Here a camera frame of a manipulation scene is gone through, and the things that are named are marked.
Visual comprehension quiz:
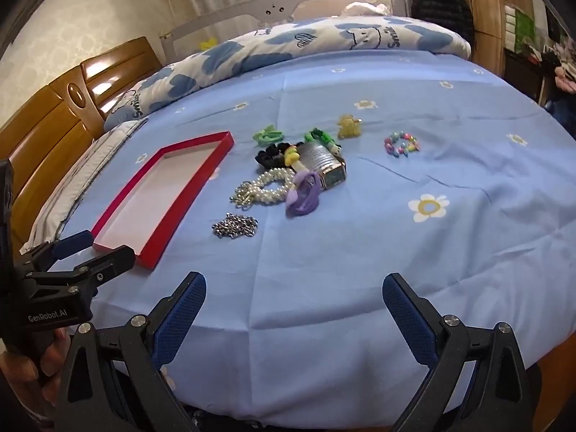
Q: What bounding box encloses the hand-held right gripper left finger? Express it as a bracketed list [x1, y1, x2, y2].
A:
[54, 271, 208, 432]

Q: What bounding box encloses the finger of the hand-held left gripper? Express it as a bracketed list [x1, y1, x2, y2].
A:
[27, 245, 136, 297]
[20, 230, 94, 275]

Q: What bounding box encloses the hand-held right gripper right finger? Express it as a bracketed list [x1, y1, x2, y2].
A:
[382, 272, 534, 432]

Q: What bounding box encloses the red jewelry box tray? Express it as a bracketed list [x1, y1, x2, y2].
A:
[91, 131, 235, 270]

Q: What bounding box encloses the silver chain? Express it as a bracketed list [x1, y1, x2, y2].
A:
[211, 212, 260, 238]

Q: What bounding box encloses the purple hair tie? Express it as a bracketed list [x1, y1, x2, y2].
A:
[284, 171, 324, 216]

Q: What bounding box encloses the white pearl bracelet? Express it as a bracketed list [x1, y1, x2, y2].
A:
[229, 167, 295, 210]

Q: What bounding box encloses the colourful bead bracelet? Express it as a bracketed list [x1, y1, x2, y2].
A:
[384, 131, 420, 158]

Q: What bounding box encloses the silver metal watch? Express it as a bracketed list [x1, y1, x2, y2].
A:
[297, 141, 348, 190]

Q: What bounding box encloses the black scrunchie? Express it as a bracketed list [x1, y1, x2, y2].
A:
[255, 141, 293, 169]

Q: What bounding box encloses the yellow hair claw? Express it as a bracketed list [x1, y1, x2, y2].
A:
[337, 114, 363, 139]

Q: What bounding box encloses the green hair tie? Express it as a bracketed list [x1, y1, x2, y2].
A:
[253, 125, 285, 146]

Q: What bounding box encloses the person's left hand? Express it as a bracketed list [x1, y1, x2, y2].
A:
[0, 326, 70, 415]

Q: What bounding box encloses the white pillow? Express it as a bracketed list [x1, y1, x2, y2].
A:
[20, 119, 149, 253]

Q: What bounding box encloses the blue floral bed sheet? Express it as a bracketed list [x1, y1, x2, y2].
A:
[45, 47, 576, 430]

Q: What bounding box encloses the wooden headboard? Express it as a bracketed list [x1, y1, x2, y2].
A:
[0, 36, 165, 244]

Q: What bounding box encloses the colourful candy hair clip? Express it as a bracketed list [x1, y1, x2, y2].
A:
[283, 144, 311, 176]

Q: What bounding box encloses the blue heart print quilt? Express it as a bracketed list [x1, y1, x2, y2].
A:
[104, 15, 472, 131]

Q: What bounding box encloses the white cloth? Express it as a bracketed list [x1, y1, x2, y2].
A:
[344, 1, 390, 18]

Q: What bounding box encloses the black jacket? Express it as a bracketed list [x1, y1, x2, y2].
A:
[410, 0, 475, 55]

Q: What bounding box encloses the wooden wardrobe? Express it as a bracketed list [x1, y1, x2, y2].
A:
[445, 0, 547, 82]

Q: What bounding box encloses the green braided cord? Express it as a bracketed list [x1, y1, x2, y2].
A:
[303, 128, 341, 154]

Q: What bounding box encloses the grey bed rail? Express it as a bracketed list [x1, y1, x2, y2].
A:
[159, 0, 406, 61]

